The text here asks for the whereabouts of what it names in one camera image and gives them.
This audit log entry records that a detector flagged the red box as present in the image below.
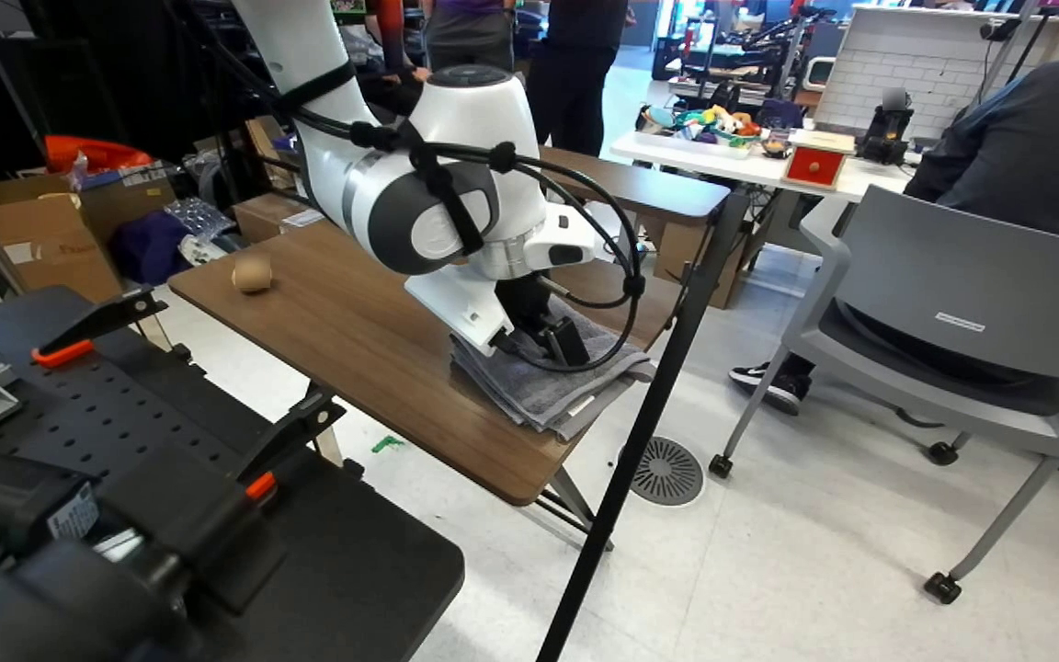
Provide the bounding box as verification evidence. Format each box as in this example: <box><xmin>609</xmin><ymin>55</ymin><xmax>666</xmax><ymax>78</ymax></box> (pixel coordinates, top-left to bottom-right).
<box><xmin>783</xmin><ymin>127</ymin><xmax>856</xmax><ymax>191</ymax></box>

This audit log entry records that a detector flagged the person in black t-shirt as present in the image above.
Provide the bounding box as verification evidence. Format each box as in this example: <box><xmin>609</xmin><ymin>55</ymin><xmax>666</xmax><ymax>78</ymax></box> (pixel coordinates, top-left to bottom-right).
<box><xmin>527</xmin><ymin>0</ymin><xmax>639</xmax><ymax>161</ymax></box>

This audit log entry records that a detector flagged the cardboard box with dark print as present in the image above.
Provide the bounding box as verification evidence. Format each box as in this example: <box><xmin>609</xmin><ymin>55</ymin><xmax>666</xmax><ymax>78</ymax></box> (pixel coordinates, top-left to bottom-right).
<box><xmin>651</xmin><ymin>215</ymin><xmax>755</xmax><ymax>307</ymax></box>

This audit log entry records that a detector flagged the black slanted metal pole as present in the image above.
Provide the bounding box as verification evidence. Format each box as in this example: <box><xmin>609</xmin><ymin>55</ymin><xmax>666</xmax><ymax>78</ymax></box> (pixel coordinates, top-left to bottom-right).
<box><xmin>537</xmin><ymin>182</ymin><xmax>765</xmax><ymax>662</ymax></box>

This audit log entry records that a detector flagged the grey towel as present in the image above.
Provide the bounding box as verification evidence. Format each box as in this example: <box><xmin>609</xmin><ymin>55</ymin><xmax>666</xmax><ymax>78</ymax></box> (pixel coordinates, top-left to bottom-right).
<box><xmin>449</xmin><ymin>322</ymin><xmax>657</xmax><ymax>446</ymax></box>

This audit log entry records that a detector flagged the person in dark clothes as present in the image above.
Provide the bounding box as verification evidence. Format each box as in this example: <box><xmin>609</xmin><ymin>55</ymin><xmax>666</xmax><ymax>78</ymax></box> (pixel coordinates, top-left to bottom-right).
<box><xmin>361</xmin><ymin>0</ymin><xmax>435</xmax><ymax>121</ymax></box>

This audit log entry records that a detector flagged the person in grey shorts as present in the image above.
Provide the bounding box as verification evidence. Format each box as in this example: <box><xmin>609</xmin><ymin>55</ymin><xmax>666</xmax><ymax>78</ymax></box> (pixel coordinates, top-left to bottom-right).
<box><xmin>428</xmin><ymin>0</ymin><xmax>524</xmax><ymax>73</ymax></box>

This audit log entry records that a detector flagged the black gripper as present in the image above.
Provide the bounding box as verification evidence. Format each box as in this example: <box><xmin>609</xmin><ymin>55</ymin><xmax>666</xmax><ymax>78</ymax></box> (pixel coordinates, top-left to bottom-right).
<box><xmin>497</xmin><ymin>270</ymin><xmax>595</xmax><ymax>366</ymax></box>

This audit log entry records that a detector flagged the seated person in grey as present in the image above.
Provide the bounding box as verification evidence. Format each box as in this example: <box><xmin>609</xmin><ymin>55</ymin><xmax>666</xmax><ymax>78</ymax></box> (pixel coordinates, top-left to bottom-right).
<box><xmin>723</xmin><ymin>52</ymin><xmax>1059</xmax><ymax>420</ymax></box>

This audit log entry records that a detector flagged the orange bag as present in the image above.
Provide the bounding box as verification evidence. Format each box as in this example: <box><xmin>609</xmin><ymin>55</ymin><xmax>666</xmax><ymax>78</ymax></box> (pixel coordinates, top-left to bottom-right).
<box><xmin>41</xmin><ymin>133</ymin><xmax>160</xmax><ymax>175</ymax></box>

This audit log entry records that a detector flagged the black clamp orange handle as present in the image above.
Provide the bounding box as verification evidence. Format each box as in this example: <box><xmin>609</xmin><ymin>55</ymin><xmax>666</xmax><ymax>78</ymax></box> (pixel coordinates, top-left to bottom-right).
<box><xmin>25</xmin><ymin>285</ymin><xmax>174</xmax><ymax>373</ymax></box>
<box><xmin>137</xmin><ymin>384</ymin><xmax>351</xmax><ymax>593</ymax></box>

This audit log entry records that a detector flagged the large cardboard box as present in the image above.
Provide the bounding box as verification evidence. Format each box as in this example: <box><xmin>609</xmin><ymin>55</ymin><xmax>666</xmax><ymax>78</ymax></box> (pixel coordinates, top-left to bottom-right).
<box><xmin>0</xmin><ymin>170</ymin><xmax>175</xmax><ymax>304</ymax></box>

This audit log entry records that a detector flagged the white table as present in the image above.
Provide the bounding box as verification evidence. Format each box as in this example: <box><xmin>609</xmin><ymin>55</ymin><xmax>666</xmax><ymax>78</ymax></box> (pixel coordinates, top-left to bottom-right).
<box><xmin>608</xmin><ymin>123</ymin><xmax>894</xmax><ymax>203</ymax></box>

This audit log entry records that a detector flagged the beige toy potato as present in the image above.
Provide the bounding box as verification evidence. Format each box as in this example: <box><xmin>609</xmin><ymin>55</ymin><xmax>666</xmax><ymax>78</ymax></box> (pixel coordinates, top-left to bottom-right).
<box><xmin>229</xmin><ymin>257</ymin><xmax>280</xmax><ymax>297</ymax></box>

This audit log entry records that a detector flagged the black metal table frame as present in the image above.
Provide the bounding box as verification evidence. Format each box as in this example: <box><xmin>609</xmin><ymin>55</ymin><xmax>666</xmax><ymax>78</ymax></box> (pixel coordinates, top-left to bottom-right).
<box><xmin>524</xmin><ymin>464</ymin><xmax>608</xmax><ymax>549</ymax></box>

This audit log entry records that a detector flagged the round floor drain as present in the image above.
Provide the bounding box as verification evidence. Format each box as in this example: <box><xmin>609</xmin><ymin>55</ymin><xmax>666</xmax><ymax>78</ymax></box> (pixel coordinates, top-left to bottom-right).
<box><xmin>629</xmin><ymin>432</ymin><xmax>707</xmax><ymax>508</ymax></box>

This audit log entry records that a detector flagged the colourful toys pile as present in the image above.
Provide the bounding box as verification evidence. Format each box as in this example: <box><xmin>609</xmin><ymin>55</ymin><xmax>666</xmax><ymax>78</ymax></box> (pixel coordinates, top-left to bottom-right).
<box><xmin>638</xmin><ymin>98</ymin><xmax>790</xmax><ymax>150</ymax></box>

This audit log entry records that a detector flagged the flat cardboard box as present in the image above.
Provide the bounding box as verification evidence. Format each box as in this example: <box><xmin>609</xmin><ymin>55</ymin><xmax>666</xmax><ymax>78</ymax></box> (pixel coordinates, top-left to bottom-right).
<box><xmin>232</xmin><ymin>191</ymin><xmax>327</xmax><ymax>245</ymax></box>

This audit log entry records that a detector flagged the black perforated workbench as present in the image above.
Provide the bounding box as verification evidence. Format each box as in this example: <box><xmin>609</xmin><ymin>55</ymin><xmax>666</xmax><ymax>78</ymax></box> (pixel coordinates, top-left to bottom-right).
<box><xmin>0</xmin><ymin>285</ymin><xmax>466</xmax><ymax>662</ymax></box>

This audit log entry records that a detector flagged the purple cloth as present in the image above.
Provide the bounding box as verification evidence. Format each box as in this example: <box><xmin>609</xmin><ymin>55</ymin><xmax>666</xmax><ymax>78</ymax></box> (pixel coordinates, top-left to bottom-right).
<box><xmin>108</xmin><ymin>210</ymin><xmax>193</xmax><ymax>285</ymax></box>

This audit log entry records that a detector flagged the grey rolling chair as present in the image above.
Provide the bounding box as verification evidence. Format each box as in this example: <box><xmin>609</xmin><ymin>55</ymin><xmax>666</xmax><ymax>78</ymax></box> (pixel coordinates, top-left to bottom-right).
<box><xmin>707</xmin><ymin>182</ymin><xmax>1059</xmax><ymax>605</ymax></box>

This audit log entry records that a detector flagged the white wrist camera block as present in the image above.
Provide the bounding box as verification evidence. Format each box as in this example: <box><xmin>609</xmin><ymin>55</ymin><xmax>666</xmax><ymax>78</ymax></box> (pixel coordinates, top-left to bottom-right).
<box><xmin>402</xmin><ymin>264</ymin><xmax>524</xmax><ymax>360</ymax></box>

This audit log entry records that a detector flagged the white board panel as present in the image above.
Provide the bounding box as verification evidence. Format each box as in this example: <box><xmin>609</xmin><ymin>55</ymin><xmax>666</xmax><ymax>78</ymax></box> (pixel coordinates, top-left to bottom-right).
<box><xmin>812</xmin><ymin>2</ymin><xmax>1024</xmax><ymax>139</ymax></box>

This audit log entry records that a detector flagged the long narrow wooden bench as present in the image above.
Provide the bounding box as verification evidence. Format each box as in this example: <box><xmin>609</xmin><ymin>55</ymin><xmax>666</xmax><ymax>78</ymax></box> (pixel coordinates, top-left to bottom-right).
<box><xmin>542</xmin><ymin>142</ymin><xmax>734</xmax><ymax>225</ymax></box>

